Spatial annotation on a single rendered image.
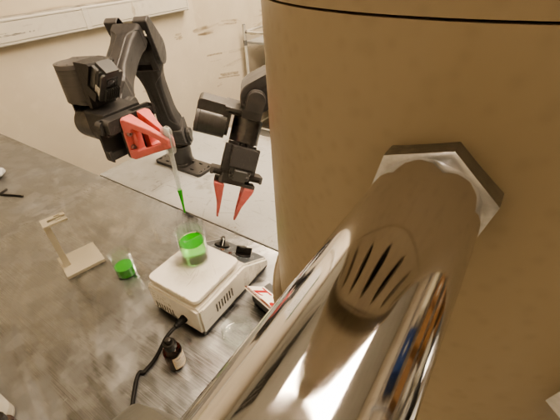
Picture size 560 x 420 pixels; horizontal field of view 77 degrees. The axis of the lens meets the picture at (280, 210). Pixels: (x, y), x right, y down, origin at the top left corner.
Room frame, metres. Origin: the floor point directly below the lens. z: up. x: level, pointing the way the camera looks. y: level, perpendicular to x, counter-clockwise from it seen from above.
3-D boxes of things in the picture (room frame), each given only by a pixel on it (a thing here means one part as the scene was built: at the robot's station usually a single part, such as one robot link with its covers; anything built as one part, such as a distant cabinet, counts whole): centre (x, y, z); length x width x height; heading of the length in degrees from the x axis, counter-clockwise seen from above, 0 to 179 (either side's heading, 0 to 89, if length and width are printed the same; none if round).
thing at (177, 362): (0.33, 0.19, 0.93); 0.03 x 0.03 x 0.07
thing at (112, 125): (0.50, 0.20, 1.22); 0.09 x 0.07 x 0.07; 55
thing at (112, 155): (0.55, 0.25, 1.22); 0.10 x 0.07 x 0.07; 145
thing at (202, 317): (0.48, 0.15, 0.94); 0.22 x 0.13 x 0.08; 145
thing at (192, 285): (0.46, 0.16, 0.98); 0.12 x 0.12 x 0.01; 55
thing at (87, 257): (0.59, 0.45, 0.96); 0.08 x 0.08 x 0.13; 40
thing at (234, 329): (0.38, 0.09, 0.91); 0.06 x 0.06 x 0.02
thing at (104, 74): (0.55, 0.25, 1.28); 0.07 x 0.06 x 0.11; 145
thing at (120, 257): (0.55, 0.34, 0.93); 0.04 x 0.04 x 0.06
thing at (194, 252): (0.48, 0.16, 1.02); 0.06 x 0.05 x 0.08; 179
